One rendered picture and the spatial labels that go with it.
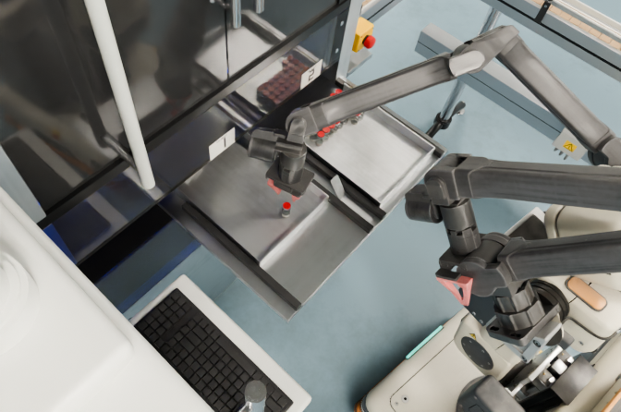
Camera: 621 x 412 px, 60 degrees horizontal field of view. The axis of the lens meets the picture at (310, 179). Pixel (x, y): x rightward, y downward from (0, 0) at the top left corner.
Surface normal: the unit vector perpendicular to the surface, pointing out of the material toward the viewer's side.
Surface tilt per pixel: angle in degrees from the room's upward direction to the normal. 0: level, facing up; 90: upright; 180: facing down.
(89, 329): 0
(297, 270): 0
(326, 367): 0
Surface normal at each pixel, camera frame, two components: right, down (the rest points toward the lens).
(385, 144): 0.10, -0.54
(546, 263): -0.69, 0.43
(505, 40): -0.07, 0.27
